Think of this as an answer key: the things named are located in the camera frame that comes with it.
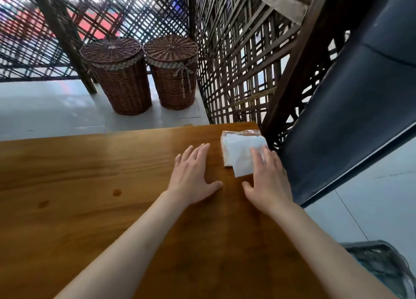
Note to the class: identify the person's left hand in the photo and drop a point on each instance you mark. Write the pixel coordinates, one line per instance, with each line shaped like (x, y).
(191, 182)

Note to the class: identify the person's right hand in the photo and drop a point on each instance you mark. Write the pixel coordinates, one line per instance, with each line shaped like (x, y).
(271, 188)

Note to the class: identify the white paper napkin pack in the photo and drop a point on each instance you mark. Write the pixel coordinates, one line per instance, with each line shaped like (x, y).
(239, 149)

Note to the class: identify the metal tray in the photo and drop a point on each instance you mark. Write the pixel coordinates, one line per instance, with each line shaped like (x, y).
(383, 263)

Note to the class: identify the person's right forearm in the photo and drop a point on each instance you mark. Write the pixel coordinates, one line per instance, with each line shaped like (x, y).
(325, 253)

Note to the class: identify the person's left forearm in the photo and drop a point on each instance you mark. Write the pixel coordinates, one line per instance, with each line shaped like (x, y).
(123, 253)

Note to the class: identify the brown wicker lidded basket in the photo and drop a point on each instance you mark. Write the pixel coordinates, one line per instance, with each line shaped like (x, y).
(120, 81)
(172, 78)

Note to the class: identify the dark wooden table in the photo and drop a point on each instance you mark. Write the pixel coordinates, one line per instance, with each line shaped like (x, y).
(81, 178)

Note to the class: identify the grey blue pillar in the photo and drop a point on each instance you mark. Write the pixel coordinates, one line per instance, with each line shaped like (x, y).
(357, 113)

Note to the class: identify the dark wooden lattice screen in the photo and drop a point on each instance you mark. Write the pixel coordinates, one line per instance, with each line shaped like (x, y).
(234, 65)
(65, 42)

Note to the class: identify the dark wooden post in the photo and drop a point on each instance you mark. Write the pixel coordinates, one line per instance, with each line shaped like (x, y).
(305, 65)

